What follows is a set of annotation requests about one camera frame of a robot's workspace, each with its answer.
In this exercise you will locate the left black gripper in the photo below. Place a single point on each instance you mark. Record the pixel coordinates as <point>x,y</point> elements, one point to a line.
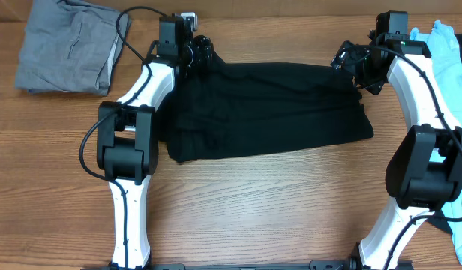
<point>202,51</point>

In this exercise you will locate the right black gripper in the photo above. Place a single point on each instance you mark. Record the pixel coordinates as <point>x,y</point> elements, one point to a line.
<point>348,61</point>

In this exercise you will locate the black polo shirt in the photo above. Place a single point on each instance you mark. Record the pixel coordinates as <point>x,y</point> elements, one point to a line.
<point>237,110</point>

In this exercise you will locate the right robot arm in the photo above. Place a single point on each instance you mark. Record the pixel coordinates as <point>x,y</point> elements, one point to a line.
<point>425,172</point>

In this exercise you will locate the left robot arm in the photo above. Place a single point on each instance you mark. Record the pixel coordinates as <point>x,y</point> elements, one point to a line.
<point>127,133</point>

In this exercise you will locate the light blue shirt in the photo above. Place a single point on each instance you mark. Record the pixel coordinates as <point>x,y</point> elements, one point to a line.
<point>446,52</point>

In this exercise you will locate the folded grey shorts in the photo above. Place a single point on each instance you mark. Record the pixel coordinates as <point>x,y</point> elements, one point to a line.
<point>70,46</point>

